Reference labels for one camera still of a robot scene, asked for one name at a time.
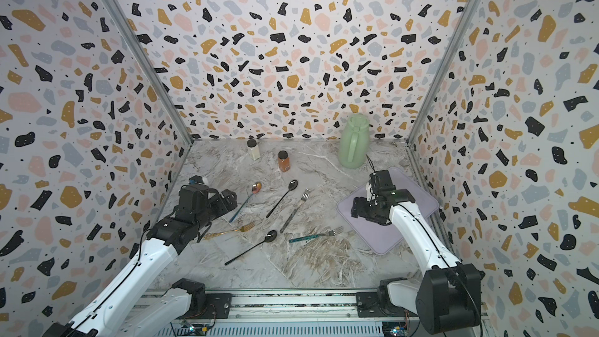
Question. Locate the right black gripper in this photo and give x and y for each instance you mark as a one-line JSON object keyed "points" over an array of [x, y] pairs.
{"points": [[357, 207]]}

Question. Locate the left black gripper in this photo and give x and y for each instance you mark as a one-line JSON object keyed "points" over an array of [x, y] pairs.
{"points": [[222, 207]]}

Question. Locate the gold ornate fork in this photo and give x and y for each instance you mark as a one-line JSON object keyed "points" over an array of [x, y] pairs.
{"points": [[242, 229]]}

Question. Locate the iridescent rainbow spoon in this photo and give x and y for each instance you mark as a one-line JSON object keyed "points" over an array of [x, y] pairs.
{"points": [[256, 188]]}

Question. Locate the green handle fork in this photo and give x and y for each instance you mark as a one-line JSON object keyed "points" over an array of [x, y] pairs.
{"points": [[330, 233]]}

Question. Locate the black spoon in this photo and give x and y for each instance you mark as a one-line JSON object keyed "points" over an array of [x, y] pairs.
{"points": [[269, 238]]}

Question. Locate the grey marbled handle fork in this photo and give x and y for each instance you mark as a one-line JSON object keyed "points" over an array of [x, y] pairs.
{"points": [[303, 199]]}

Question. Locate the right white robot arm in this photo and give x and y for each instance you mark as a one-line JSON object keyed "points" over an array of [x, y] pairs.
{"points": [[447, 297]]}

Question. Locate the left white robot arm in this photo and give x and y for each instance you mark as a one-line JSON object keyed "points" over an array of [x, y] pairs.
{"points": [[108, 313]]}

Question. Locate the dark grey spoon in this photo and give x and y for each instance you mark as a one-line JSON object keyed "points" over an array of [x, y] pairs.
{"points": [[291, 187]]}

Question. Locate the green plastic pitcher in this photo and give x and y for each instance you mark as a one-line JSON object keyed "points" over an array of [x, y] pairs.
{"points": [[354, 142]]}

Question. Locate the white spice bottle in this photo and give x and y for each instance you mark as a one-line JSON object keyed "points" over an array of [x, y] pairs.
{"points": [[253, 149]]}

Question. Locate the orange spice bottle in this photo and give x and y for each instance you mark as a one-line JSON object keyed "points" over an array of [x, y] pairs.
{"points": [[284, 161]]}

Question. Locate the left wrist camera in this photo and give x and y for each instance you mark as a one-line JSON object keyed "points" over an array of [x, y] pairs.
{"points": [[197, 180]]}

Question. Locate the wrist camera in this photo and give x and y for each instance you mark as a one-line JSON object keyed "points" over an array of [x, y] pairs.
{"points": [[197, 180], [380, 183]]}

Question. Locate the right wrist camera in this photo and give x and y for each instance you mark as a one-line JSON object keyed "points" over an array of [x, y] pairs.
{"points": [[380, 183]]}

